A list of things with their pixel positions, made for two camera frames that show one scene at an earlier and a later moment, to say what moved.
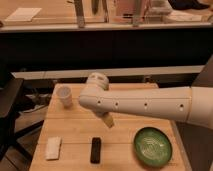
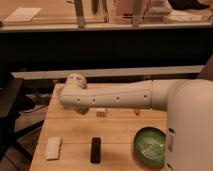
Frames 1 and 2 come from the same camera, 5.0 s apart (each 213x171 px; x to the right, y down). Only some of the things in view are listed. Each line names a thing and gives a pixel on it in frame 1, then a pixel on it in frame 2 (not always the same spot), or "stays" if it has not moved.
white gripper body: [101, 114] -> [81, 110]
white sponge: [52, 151] stays
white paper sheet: [23, 14] stays
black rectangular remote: [95, 151] stays
